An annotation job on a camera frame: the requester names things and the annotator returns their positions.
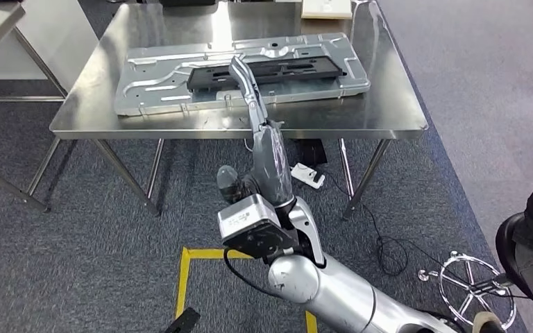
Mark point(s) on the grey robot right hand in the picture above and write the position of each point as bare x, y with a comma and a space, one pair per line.
271, 161

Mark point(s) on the long black plastic part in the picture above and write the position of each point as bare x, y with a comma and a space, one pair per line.
294, 71

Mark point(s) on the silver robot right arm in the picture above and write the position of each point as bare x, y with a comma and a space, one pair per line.
340, 289

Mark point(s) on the steel workbench table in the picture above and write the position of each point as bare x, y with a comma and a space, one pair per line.
156, 27

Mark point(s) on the white power strip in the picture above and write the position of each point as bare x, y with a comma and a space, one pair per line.
308, 175

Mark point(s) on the stamped grey metal panel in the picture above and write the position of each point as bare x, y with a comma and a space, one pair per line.
156, 87

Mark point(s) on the yellow floor tape square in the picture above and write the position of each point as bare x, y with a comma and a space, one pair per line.
183, 285

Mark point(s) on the beige flat box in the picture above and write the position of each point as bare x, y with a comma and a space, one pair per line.
326, 9

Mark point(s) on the black robot left foot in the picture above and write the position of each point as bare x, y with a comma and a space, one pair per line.
181, 321

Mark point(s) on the chrome stool base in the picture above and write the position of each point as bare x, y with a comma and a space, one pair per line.
469, 280

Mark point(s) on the white cabinet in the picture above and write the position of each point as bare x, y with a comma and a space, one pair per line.
59, 41

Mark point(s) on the black stool seat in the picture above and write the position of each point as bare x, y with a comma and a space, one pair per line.
508, 248

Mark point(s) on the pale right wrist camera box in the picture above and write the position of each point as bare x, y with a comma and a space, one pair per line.
252, 225

